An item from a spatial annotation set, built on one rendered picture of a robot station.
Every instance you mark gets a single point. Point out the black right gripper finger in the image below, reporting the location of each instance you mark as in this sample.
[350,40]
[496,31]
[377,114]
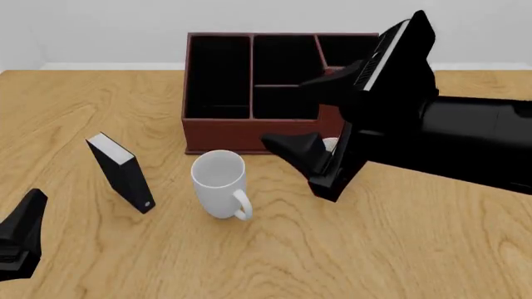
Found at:
[299,149]
[336,79]

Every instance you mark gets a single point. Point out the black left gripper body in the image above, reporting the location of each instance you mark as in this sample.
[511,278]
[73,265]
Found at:
[16,261]

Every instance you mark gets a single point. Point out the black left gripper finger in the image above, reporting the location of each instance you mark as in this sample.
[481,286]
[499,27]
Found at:
[27,218]

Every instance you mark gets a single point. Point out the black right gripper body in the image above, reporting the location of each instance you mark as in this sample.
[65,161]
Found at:
[374,102]

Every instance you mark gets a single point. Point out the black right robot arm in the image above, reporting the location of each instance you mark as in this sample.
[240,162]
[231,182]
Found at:
[457,140]

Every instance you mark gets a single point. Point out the red-brown desk caddy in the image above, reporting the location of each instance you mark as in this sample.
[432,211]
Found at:
[249,134]

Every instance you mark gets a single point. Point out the white mug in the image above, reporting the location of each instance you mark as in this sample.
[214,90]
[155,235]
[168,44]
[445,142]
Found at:
[216,190]

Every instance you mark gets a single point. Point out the white speckled object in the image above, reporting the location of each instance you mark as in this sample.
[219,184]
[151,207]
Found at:
[329,144]

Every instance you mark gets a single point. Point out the black book with white pages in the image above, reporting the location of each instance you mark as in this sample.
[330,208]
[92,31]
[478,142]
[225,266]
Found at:
[124,177]

